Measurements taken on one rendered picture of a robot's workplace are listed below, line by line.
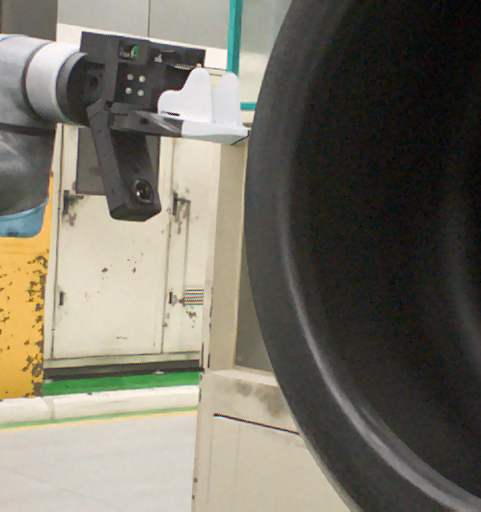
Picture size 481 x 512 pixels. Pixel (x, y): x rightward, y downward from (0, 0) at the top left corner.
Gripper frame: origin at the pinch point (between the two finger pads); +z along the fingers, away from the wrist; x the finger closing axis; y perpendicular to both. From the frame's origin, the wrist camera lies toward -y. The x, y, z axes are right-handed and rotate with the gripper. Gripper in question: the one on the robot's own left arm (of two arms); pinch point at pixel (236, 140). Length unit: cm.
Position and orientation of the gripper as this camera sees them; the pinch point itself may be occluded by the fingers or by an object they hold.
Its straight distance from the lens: 113.6
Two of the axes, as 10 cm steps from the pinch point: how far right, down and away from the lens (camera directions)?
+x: 6.9, 0.0, 7.2
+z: 7.1, 1.9, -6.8
